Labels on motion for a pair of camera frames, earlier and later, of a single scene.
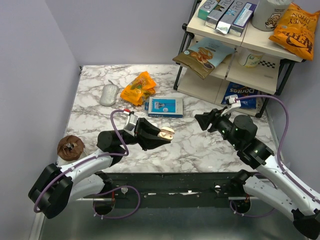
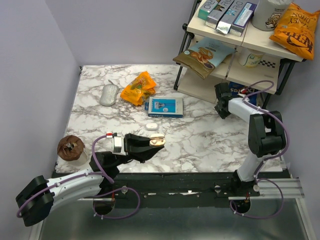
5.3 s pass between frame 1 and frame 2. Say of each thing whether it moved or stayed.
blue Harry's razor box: stayed
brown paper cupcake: stayed
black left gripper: moved
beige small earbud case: moved
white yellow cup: stayed
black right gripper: moved
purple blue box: stayed
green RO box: stayed
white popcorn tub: stayed
